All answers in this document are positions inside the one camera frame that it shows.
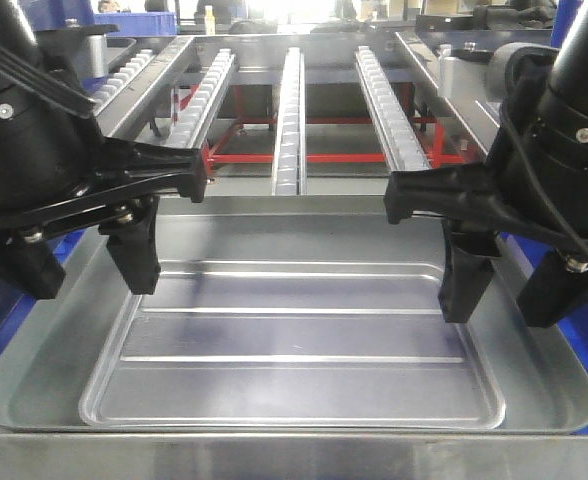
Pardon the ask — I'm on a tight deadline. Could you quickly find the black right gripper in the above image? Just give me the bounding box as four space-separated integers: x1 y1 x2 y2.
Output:
384 163 588 328

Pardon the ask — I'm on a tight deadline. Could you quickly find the roller conveyor rail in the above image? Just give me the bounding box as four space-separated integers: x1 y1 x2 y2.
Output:
271 47 307 196
355 46 430 172
165 49 236 149

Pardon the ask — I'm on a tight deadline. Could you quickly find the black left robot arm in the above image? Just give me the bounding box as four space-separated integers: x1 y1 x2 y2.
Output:
0 1 206 299

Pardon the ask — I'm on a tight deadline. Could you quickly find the steel shelf front beam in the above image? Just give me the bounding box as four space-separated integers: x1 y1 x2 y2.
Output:
0 433 588 479

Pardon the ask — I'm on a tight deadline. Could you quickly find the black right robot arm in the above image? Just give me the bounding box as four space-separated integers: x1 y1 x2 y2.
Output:
384 2 588 328

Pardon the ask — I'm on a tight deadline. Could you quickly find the red steel support frame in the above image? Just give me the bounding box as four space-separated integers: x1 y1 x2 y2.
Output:
205 82 463 177

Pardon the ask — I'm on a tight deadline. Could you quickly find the left roller conveyor rail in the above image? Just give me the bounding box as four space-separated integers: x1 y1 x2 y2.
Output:
165 49 236 149

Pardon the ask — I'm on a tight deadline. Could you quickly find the right roller conveyor rail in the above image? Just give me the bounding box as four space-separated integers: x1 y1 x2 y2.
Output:
355 46 430 172

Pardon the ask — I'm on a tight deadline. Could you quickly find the small silver ribbed tray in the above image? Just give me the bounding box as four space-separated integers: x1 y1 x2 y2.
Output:
79 260 506 430

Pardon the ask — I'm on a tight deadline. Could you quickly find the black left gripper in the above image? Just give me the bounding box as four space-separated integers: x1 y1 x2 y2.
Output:
0 134 206 300

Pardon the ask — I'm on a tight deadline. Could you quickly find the flat steel divider rail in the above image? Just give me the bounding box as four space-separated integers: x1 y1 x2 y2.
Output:
92 36 193 140

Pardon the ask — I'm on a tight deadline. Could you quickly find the middle roller conveyor rail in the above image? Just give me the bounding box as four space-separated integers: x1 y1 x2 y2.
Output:
271 47 307 196

